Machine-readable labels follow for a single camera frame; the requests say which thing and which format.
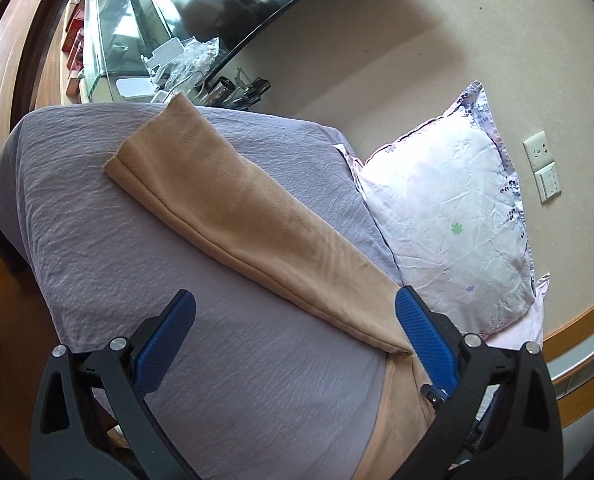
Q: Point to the white floral pillow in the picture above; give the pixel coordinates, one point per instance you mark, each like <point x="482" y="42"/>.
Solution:
<point x="447" y="200"/>

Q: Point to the tan garment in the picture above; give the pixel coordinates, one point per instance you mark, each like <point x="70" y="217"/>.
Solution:
<point x="182" y="170"/>

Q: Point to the glass top side table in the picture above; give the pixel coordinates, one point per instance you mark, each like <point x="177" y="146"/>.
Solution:
<point x="116" y="33"/>

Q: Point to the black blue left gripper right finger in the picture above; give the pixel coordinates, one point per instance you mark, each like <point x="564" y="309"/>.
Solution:
<point x="496" y="415"/>

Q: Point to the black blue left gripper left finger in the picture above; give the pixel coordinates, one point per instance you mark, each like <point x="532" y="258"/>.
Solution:
<point x="91" y="420"/>

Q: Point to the white charger box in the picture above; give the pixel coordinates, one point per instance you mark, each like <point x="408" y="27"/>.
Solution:
<point x="163" y="55"/>

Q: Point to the clear plastic bag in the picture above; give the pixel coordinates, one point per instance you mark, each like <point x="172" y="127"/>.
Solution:
<point x="197" y="56"/>

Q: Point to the wooden headboard shelf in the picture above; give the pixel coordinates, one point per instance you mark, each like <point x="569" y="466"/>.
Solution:
<point x="569" y="352"/>

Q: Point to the pink floral pillow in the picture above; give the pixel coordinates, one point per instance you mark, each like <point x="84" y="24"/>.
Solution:
<point x="530" y="327"/>

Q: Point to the white wall socket switch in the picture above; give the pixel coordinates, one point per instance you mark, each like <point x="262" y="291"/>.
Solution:
<point x="542" y="164"/>

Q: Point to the lavender bed sheet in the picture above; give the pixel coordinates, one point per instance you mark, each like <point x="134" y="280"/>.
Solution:
<point x="260" y="388"/>

